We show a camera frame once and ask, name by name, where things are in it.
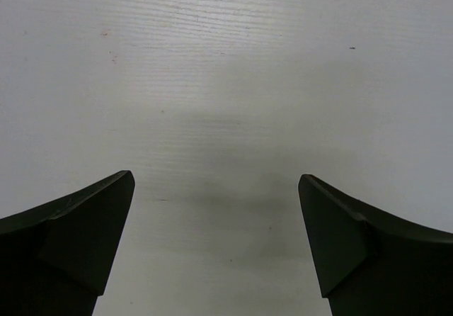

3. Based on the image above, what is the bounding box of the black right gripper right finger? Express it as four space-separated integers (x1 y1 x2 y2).
298 174 452 315

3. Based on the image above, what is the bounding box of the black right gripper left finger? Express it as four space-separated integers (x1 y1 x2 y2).
1 170 135 315

